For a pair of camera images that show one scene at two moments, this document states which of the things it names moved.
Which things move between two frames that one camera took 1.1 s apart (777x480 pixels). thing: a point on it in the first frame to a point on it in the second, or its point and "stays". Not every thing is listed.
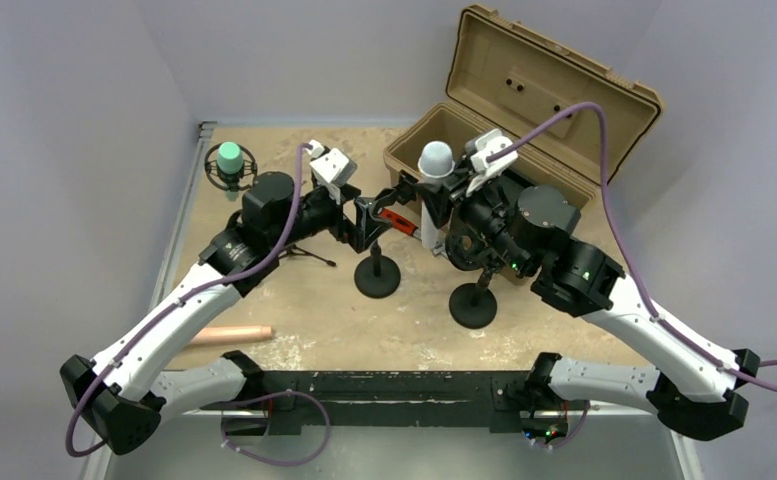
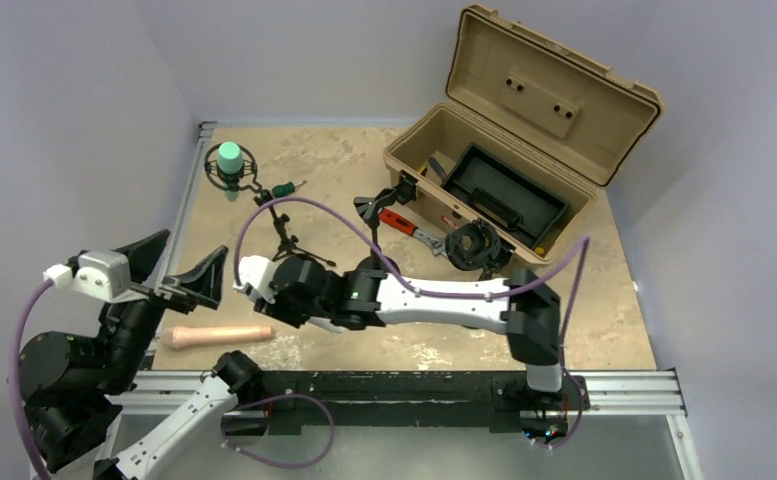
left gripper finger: [370, 205] to [142, 255]
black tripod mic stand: [250, 172] stays
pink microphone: [210, 335] stays
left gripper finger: [370, 231] to [203, 283]
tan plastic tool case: [570, 122] stays
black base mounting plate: [290, 401] stays
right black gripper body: [484, 212] to [291, 309]
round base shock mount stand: [471, 305] stays
